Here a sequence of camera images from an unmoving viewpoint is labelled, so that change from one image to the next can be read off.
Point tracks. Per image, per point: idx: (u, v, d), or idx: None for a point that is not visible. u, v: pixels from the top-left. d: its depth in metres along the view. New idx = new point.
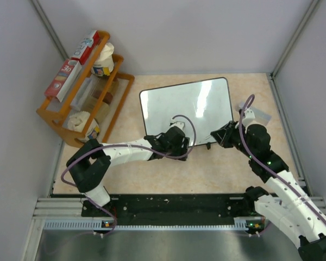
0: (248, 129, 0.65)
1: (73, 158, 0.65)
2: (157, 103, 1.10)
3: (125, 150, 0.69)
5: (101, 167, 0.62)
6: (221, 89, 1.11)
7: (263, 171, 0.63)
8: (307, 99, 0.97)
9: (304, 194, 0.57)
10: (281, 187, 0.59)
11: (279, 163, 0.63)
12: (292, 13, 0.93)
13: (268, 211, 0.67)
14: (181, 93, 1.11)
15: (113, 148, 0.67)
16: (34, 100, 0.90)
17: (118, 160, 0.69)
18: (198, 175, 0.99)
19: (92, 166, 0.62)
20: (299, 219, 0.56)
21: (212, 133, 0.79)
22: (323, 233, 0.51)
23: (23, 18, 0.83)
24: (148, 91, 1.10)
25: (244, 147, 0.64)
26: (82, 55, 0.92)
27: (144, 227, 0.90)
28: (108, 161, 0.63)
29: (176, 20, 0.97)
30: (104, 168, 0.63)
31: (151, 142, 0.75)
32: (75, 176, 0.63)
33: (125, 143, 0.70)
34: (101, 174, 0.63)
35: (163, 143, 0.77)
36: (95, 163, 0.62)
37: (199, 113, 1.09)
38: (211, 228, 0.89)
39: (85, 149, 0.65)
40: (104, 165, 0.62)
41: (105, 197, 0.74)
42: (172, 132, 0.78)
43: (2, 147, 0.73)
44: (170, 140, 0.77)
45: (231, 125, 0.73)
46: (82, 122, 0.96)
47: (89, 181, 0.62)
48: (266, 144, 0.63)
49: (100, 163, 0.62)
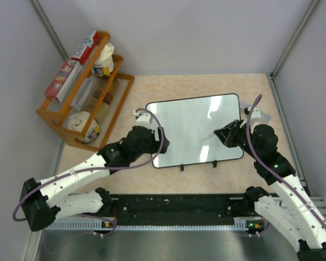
0: (255, 130, 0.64)
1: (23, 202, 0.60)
2: (163, 119, 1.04)
3: (69, 181, 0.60)
5: (36, 212, 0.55)
6: (231, 105, 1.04)
7: (269, 174, 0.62)
8: (307, 99, 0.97)
9: (310, 202, 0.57)
10: (287, 192, 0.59)
11: (286, 166, 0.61)
12: (291, 14, 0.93)
13: (268, 212, 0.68)
14: (176, 101, 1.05)
15: (52, 184, 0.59)
16: (34, 99, 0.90)
17: (63, 193, 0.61)
18: (199, 175, 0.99)
19: (29, 212, 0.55)
20: (302, 225, 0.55)
21: (215, 132, 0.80)
22: None
23: (23, 17, 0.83)
24: (155, 105, 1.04)
25: (251, 149, 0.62)
26: (82, 55, 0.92)
27: (144, 227, 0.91)
28: (43, 202, 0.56)
29: (176, 20, 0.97)
30: (41, 212, 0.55)
31: (104, 156, 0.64)
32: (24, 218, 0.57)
33: (69, 172, 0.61)
34: (45, 215, 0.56)
35: (129, 155, 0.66)
36: (30, 208, 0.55)
37: (213, 107, 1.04)
38: (211, 228, 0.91)
39: (24, 192, 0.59)
40: (38, 209, 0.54)
41: (94, 206, 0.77)
42: (135, 132, 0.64)
43: (1, 147, 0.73)
44: (130, 146, 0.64)
45: (236, 125, 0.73)
46: (82, 122, 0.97)
47: (38, 224, 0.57)
48: (273, 146, 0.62)
49: (35, 207, 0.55)
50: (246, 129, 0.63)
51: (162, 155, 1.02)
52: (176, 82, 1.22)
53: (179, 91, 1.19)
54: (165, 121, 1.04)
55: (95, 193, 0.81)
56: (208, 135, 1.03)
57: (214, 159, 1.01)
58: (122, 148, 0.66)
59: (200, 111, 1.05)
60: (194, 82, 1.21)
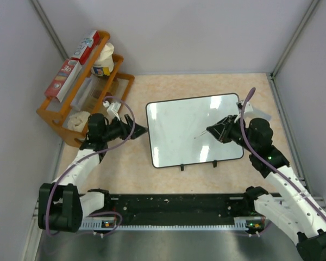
0: (250, 123, 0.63)
1: (42, 215, 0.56)
2: (163, 119, 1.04)
3: (77, 169, 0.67)
5: (71, 197, 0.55)
6: (230, 104, 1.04)
7: (263, 166, 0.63)
8: (307, 99, 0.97)
9: (305, 190, 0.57)
10: (281, 182, 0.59)
11: (280, 158, 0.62)
12: (291, 14, 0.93)
13: (268, 209, 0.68)
14: (176, 101, 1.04)
15: (67, 176, 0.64)
16: (34, 99, 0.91)
17: (78, 182, 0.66)
18: (198, 175, 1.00)
19: (64, 203, 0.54)
20: (299, 215, 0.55)
21: (207, 129, 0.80)
22: (322, 229, 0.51)
23: (23, 17, 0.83)
24: (156, 104, 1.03)
25: (245, 141, 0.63)
26: (82, 55, 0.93)
27: (144, 227, 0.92)
28: (73, 186, 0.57)
29: (176, 20, 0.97)
30: (75, 196, 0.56)
31: (86, 147, 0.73)
32: (57, 223, 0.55)
33: (72, 163, 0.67)
34: (79, 201, 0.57)
35: (102, 139, 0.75)
36: (64, 198, 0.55)
37: (213, 107, 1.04)
38: (211, 228, 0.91)
39: (43, 197, 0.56)
40: (71, 192, 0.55)
41: (99, 202, 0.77)
42: (92, 120, 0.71)
43: (1, 146, 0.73)
44: (97, 132, 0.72)
45: (230, 120, 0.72)
46: (82, 122, 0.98)
47: (75, 216, 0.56)
48: (268, 139, 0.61)
49: (68, 193, 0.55)
50: (241, 122, 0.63)
51: (161, 156, 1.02)
52: (176, 82, 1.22)
53: (179, 91, 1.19)
54: (165, 121, 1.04)
55: (92, 192, 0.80)
56: (200, 132, 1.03)
57: (214, 158, 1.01)
58: (94, 138, 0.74)
59: (199, 111, 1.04)
60: (194, 82, 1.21)
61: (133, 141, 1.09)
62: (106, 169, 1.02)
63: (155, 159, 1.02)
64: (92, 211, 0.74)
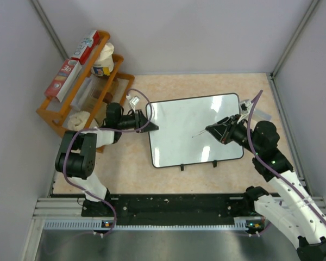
0: (256, 126, 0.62)
1: (61, 153, 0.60)
2: (163, 119, 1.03)
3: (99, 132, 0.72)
5: (92, 142, 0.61)
6: (230, 105, 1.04)
7: (267, 171, 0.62)
8: (307, 99, 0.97)
9: (308, 196, 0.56)
10: (284, 187, 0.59)
11: (284, 162, 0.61)
12: (291, 14, 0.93)
13: (268, 211, 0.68)
14: (176, 101, 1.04)
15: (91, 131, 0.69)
16: (35, 99, 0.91)
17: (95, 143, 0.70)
18: (198, 175, 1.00)
19: (84, 144, 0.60)
20: (301, 221, 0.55)
21: (207, 128, 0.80)
22: (324, 236, 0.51)
23: (23, 18, 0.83)
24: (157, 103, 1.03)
25: (249, 143, 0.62)
26: (82, 55, 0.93)
27: (145, 227, 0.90)
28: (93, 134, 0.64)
29: (176, 20, 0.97)
30: (94, 143, 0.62)
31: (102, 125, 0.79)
32: (74, 163, 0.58)
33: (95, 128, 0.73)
34: (95, 151, 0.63)
35: (117, 124, 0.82)
36: (86, 141, 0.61)
37: (213, 107, 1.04)
38: (211, 228, 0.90)
39: (66, 139, 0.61)
40: (92, 137, 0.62)
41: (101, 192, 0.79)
42: (110, 107, 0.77)
43: (0, 146, 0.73)
44: (114, 118, 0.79)
45: (232, 122, 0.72)
46: (82, 122, 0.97)
47: (89, 160, 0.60)
48: (274, 144, 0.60)
49: (90, 138, 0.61)
50: (248, 126, 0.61)
51: (161, 156, 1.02)
52: (176, 82, 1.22)
53: (179, 91, 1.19)
54: (164, 122, 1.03)
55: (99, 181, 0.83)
56: (199, 132, 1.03)
57: (214, 158, 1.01)
58: (110, 123, 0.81)
59: (199, 111, 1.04)
60: (194, 82, 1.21)
61: (133, 141, 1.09)
62: (106, 169, 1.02)
63: (155, 159, 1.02)
64: (93, 196, 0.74)
